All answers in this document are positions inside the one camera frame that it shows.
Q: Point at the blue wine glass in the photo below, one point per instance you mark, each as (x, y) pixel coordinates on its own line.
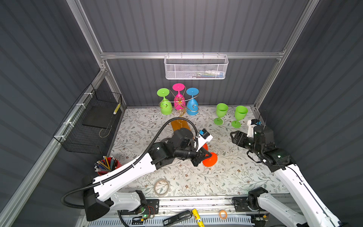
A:
(192, 104)

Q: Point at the pink wine glass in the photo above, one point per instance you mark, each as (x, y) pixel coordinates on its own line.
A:
(179, 100)

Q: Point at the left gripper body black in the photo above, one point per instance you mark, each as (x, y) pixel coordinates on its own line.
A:
(197, 156)

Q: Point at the white mesh wall basket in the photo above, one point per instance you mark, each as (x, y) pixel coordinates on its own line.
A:
(195, 67)

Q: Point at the clear tape roll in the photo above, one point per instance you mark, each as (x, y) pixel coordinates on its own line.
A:
(161, 187)

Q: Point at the green wine glass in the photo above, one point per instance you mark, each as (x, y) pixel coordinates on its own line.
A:
(240, 113)
(221, 111)
(165, 105)

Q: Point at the red wine glass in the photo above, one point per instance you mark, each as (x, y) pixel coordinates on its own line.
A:
(211, 161)

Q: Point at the red pencil cup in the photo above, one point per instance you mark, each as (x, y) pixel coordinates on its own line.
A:
(106, 165)

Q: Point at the black wire wall basket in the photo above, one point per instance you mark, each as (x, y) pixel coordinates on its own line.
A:
(92, 124)

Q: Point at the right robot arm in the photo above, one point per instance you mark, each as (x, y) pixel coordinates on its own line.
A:
(314, 212)

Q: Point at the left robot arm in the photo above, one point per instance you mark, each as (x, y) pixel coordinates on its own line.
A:
(105, 196)

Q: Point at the black stapler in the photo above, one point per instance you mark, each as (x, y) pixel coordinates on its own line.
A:
(185, 215)

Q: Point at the gold wire wine glass rack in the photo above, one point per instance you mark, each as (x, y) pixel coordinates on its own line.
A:
(180, 113)

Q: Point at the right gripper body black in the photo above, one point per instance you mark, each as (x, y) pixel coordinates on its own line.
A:
(249, 142)

